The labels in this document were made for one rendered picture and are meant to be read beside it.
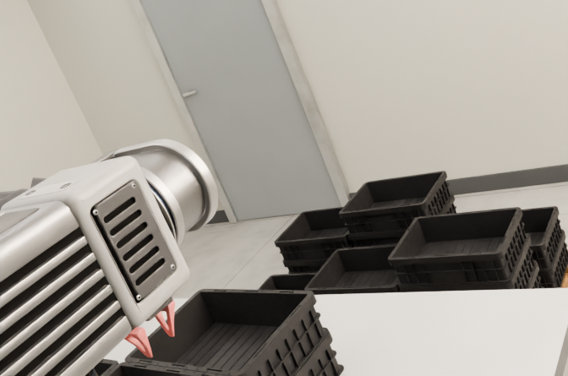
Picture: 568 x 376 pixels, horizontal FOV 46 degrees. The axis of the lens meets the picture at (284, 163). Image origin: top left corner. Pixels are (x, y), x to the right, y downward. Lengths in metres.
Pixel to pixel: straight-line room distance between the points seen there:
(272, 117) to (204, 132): 0.62
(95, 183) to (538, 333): 1.18
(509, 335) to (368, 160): 2.73
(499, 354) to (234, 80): 3.22
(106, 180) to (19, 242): 0.11
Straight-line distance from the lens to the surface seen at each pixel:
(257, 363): 1.44
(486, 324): 1.69
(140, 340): 1.31
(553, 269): 2.68
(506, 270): 2.24
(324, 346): 1.61
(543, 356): 1.56
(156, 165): 0.76
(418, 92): 3.92
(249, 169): 4.71
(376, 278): 2.70
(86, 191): 0.65
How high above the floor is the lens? 1.65
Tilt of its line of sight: 16 degrees down
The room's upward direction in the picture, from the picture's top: 22 degrees counter-clockwise
